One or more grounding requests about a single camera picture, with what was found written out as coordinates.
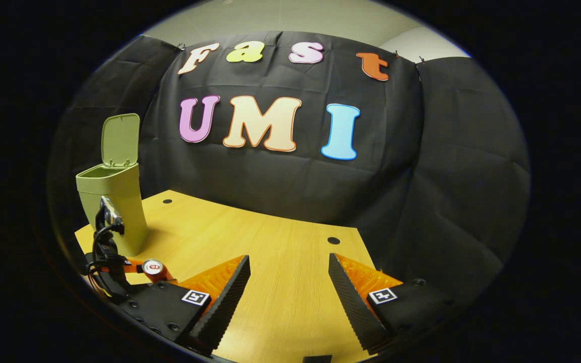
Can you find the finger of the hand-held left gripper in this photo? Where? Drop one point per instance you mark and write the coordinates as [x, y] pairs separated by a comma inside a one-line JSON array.
[[131, 267]]

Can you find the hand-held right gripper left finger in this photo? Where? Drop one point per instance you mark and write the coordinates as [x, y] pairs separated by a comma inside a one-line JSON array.
[[227, 302]]

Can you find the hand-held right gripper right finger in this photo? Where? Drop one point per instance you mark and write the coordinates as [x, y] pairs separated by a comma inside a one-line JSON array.
[[353, 307]]

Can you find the red pop can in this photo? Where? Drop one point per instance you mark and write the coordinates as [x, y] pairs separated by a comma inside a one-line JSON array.
[[162, 275]]

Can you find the pale green garbage bin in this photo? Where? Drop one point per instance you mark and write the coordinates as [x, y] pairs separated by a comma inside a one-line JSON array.
[[131, 199]]

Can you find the wooden desktop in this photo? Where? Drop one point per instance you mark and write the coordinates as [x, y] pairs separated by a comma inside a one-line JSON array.
[[280, 262]]

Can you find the black backdrop cloth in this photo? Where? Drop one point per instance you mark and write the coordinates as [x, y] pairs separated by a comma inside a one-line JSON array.
[[280, 186]]

